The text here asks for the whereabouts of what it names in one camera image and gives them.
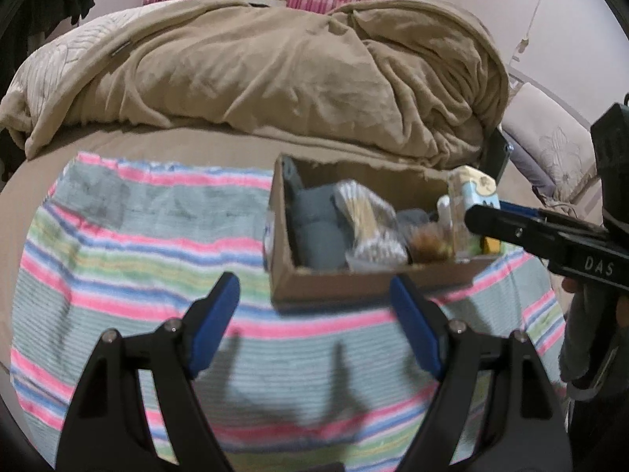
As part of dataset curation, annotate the white quilted pillow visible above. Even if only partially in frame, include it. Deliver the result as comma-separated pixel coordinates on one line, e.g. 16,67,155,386
4,13,164,109

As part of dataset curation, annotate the brown fuzzy item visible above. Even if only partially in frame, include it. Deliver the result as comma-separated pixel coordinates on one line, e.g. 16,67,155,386
407,223,454,262

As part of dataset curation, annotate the beige fleece blanket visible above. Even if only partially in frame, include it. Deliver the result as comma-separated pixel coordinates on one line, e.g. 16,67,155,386
0,0,510,171

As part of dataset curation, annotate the grey-purple pillow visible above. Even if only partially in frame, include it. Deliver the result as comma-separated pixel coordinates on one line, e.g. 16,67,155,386
511,147,562,198

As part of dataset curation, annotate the white and blue carton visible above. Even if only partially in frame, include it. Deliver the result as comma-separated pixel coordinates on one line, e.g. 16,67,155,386
449,166,503,256

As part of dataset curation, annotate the striped colourful cloth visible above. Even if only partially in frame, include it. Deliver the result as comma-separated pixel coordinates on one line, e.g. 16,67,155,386
10,152,567,472

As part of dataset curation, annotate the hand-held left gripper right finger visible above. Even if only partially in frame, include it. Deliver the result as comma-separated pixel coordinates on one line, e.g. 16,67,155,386
389,275,574,472

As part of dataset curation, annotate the small white bottle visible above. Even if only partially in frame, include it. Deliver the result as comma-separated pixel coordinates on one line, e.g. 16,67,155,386
436,195,456,238

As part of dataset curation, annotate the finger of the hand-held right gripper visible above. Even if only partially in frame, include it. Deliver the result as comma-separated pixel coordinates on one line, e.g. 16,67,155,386
497,201,606,229
464,205,581,267

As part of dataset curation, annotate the brown cardboard box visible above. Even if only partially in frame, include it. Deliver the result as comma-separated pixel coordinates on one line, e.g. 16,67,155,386
265,153,498,306

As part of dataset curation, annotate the clear bag of cotton swabs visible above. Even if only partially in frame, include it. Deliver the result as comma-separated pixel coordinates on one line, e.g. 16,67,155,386
333,179,410,272

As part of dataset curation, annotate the white embroidered pillow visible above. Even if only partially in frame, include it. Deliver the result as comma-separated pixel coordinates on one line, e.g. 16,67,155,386
503,81,599,203

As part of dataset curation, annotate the grey knit cloth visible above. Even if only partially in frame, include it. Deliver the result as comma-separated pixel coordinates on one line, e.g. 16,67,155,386
287,184,346,272

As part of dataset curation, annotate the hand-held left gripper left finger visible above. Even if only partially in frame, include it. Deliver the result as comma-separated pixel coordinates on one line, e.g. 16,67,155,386
55,272,241,472

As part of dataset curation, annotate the person's right hand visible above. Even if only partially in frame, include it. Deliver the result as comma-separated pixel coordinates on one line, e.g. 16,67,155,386
561,277,587,301

